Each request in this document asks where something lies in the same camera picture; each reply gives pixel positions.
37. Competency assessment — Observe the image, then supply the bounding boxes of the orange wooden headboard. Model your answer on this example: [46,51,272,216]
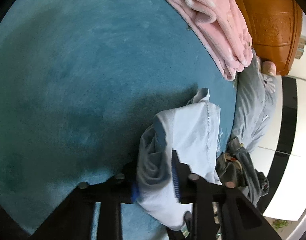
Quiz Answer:
[236,0,303,76]

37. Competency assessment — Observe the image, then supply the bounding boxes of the pink pillow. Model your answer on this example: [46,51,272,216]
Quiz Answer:
[261,61,276,76]

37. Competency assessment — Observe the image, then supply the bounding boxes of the white black-striped wardrobe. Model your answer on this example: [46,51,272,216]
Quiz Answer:
[251,76,306,221]

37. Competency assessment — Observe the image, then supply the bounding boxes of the folded pink fleece blanket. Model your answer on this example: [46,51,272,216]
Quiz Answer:
[167,0,253,81]

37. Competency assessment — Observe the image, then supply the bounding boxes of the picture frames on headboard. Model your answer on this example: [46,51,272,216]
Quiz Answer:
[295,35,306,60]

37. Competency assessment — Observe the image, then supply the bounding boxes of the light blue printed t-shirt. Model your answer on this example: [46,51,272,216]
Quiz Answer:
[137,88,221,230]

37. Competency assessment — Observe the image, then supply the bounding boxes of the grey-blue floral duvet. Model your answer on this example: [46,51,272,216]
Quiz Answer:
[228,53,277,153]

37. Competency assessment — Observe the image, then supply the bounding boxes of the teal floral bed blanket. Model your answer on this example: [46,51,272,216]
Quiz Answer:
[0,0,236,234]

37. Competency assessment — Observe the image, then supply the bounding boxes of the dark grey sweatshirt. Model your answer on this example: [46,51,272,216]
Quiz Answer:
[216,138,269,206]

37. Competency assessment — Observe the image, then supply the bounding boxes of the green hanging plant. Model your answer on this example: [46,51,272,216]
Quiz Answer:
[272,219,289,231]

